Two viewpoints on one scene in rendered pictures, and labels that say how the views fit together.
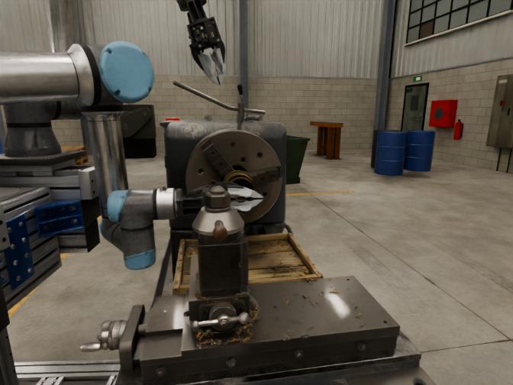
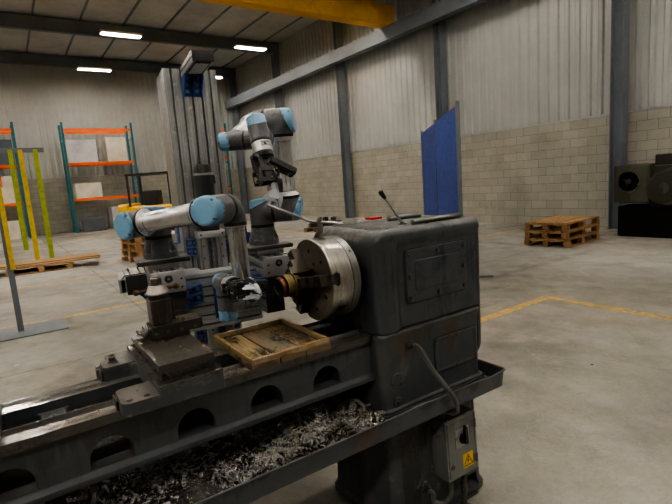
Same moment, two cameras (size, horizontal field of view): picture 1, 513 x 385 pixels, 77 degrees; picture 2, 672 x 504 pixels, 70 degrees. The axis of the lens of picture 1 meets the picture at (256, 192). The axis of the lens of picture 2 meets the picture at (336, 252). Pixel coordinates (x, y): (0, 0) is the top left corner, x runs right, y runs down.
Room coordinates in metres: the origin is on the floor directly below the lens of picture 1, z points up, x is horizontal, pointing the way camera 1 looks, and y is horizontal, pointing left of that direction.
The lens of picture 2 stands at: (0.39, -1.61, 1.45)
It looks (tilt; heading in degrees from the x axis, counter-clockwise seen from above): 9 degrees down; 66
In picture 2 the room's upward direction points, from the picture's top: 4 degrees counter-clockwise
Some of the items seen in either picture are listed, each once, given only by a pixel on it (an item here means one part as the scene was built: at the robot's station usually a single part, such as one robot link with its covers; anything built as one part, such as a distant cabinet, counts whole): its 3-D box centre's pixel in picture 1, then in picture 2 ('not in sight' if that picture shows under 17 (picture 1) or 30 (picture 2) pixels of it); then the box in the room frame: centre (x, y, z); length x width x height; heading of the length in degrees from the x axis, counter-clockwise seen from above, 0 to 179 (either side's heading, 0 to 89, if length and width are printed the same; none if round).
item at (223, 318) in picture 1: (219, 289); (170, 328); (0.50, 0.06, 0.99); 0.20 x 0.10 x 0.05; 9
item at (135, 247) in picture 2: not in sight; (155, 242); (1.05, 9.78, 0.36); 1.26 x 0.86 x 0.73; 22
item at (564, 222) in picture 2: (62, 157); (562, 230); (7.84, 4.70, 0.22); 1.25 x 0.86 x 0.44; 13
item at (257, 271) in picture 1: (243, 261); (269, 341); (0.83, 0.04, 0.89); 0.36 x 0.30 x 0.04; 99
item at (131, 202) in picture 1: (134, 206); (224, 283); (0.74, 0.29, 1.07); 0.11 x 0.08 x 0.09; 99
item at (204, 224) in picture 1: (217, 217); (156, 289); (0.47, 0.06, 1.13); 0.08 x 0.08 x 0.03
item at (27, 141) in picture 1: (31, 138); (263, 233); (1.04, 0.71, 1.21); 0.15 x 0.15 x 0.10
